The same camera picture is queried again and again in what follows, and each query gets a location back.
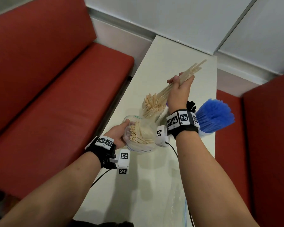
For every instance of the person's right hand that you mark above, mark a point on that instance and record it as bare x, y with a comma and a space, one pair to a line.
179, 94

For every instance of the small bunch of blue straws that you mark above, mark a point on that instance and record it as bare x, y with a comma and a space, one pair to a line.
215, 115

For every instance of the black left wristband with markers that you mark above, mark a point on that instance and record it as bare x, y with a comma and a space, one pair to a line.
100, 151

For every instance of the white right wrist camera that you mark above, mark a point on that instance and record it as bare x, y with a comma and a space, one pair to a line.
161, 139

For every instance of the red sofa beside plant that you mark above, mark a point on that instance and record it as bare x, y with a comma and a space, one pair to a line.
269, 148

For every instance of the clear bag with white strips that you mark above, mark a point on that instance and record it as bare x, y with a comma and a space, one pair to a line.
175, 208

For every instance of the clear blue-zip bag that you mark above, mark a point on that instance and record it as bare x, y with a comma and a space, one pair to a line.
130, 119

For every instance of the black right wristband with markers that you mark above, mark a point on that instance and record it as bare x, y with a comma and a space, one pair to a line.
183, 126

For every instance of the frosted plastic jar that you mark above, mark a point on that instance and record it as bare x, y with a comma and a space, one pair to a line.
203, 134

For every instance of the person's left forearm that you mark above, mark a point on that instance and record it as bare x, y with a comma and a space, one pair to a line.
49, 193

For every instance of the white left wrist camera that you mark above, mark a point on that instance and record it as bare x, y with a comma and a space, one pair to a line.
123, 163

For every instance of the person's dark clothing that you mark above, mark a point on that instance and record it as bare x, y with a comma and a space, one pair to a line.
101, 224

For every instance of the person's left hand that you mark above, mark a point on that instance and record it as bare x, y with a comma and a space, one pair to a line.
118, 134

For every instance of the black wristband with markers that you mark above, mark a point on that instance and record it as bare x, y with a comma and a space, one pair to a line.
183, 126
100, 151

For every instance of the small bunch of black straws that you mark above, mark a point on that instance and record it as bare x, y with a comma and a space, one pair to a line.
191, 105

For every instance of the person's right forearm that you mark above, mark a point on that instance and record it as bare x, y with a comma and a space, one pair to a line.
213, 182

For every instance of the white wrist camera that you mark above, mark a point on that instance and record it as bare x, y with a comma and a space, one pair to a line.
123, 163
161, 139

